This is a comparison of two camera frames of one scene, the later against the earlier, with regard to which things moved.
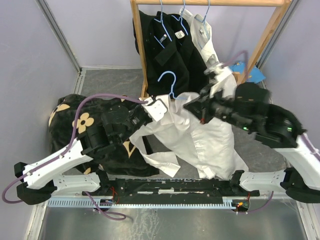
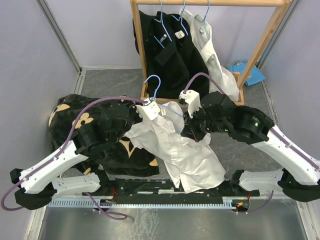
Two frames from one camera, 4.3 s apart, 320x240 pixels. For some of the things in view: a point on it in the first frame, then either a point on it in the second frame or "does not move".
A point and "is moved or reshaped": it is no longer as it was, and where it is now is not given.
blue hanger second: x=181 y=20 does not move
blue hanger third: x=204 y=19 does not move
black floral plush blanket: x=72 y=114 does not move
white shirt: x=208 y=146 is moved or reshaped
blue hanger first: x=161 y=21 does not move
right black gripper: x=201 y=109 to x=189 y=129
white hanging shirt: x=203 y=33 does not move
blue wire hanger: x=172 y=92 to x=159 y=79
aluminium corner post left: x=55 y=26 does not move
